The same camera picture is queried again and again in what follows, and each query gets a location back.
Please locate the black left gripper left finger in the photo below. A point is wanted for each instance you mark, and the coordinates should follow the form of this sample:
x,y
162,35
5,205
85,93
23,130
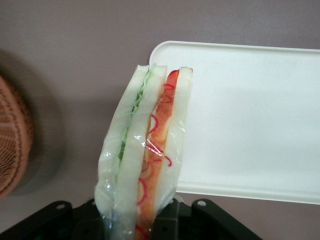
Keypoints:
x,y
87,225

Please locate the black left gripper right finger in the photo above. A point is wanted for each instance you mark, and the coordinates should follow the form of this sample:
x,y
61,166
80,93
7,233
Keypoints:
x,y
166,222

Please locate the plastic-wrapped triangle sandwich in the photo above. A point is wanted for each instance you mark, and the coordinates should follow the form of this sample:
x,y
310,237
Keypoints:
x,y
140,150

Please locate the round brown wicker basket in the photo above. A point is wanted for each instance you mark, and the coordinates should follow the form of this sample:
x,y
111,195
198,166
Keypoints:
x,y
12,140

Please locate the cream plastic tray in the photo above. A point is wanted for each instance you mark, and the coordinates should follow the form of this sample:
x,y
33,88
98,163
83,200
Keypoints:
x,y
250,120

